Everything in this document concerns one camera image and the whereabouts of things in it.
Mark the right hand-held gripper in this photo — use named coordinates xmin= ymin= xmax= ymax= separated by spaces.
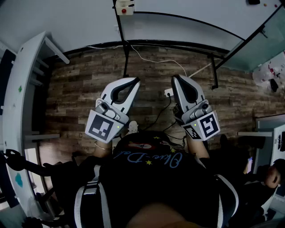
xmin=171 ymin=74 xmax=221 ymax=141

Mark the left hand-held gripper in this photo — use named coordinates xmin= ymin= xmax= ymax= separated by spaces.
xmin=85 ymin=77 xmax=141 ymax=144

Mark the person's left forearm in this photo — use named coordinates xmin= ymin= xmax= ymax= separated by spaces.
xmin=93 ymin=139 xmax=113 ymax=159

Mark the person's right forearm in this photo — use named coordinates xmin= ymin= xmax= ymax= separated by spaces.
xmin=186 ymin=134 xmax=210 ymax=159

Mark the thin white strip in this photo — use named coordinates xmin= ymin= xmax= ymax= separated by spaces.
xmin=188 ymin=63 xmax=212 ymax=78

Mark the white shoe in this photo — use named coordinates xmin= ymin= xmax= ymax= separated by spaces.
xmin=128 ymin=120 xmax=139 ymax=135

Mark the clear plastic bag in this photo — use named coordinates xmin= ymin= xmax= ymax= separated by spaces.
xmin=252 ymin=57 xmax=285 ymax=93

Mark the grey office desk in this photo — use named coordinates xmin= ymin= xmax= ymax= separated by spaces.
xmin=237 ymin=114 xmax=285 ymax=179

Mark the black printed t-shirt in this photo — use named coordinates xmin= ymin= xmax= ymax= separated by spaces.
xmin=73 ymin=131 xmax=240 ymax=228

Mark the white shelf unit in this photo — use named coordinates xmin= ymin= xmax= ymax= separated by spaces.
xmin=1 ymin=31 xmax=71 ymax=223

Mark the dark blue divider panel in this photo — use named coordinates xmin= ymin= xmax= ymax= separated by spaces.
xmin=0 ymin=49 xmax=16 ymax=116

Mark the black office chair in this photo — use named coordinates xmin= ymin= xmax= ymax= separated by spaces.
xmin=0 ymin=148 xmax=79 ymax=228

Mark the person's head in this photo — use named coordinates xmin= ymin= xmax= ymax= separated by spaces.
xmin=126 ymin=201 xmax=199 ymax=228

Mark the blue sticker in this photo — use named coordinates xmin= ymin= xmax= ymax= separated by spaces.
xmin=15 ymin=172 xmax=24 ymax=188

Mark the black cable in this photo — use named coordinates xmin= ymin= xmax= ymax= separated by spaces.
xmin=142 ymin=93 xmax=187 ymax=141

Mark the white cable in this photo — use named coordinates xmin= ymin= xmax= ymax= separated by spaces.
xmin=85 ymin=44 xmax=187 ymax=77

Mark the thin gold bracelet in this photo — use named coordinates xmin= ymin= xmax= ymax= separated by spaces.
xmin=94 ymin=142 xmax=112 ymax=151

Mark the grey harness strap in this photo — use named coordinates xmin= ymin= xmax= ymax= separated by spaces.
xmin=74 ymin=164 xmax=112 ymax=228
xmin=215 ymin=173 xmax=240 ymax=228

